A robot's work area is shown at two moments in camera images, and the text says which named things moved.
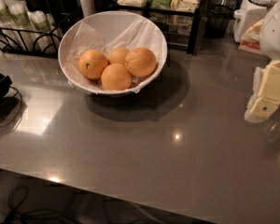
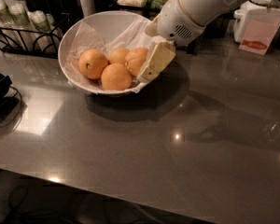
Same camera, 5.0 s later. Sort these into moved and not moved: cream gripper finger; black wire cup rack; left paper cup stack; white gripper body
Moved: white gripper body; cream gripper finger
Not moved: left paper cup stack; black wire cup rack
